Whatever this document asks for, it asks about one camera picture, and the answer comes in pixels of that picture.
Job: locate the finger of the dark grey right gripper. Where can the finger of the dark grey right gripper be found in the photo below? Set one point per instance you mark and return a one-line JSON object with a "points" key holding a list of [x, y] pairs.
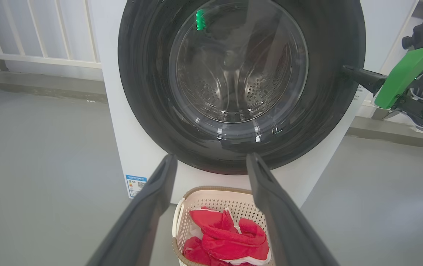
{"points": [[366, 78]]}

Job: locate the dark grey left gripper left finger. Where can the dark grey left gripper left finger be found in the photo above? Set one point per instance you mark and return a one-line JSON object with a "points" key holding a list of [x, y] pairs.
{"points": [[145, 214]]}

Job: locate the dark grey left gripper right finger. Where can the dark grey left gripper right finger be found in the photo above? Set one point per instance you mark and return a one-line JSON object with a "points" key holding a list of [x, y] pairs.
{"points": [[281, 221]]}

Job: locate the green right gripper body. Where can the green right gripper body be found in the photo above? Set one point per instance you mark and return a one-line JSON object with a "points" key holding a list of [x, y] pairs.
{"points": [[403, 77]]}

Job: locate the red and white garment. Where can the red and white garment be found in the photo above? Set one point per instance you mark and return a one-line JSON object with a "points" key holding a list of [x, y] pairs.
{"points": [[230, 240]]}

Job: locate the round glass washing machine door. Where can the round glass washing machine door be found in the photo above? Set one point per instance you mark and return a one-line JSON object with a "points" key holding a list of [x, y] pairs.
{"points": [[145, 74]]}

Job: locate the cream perforated laundry basket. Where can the cream perforated laundry basket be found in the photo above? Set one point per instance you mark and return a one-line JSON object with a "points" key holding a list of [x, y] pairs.
{"points": [[211, 197]]}

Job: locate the white front-load washing machine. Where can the white front-load washing machine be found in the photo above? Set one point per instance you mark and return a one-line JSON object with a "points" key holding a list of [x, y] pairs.
{"points": [[119, 129]]}

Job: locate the blue energy label sticker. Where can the blue energy label sticker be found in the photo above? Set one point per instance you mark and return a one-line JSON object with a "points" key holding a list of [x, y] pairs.
{"points": [[136, 186]]}

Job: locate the white metal railing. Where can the white metal railing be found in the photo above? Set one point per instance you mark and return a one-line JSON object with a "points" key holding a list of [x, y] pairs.
{"points": [[30, 57]]}

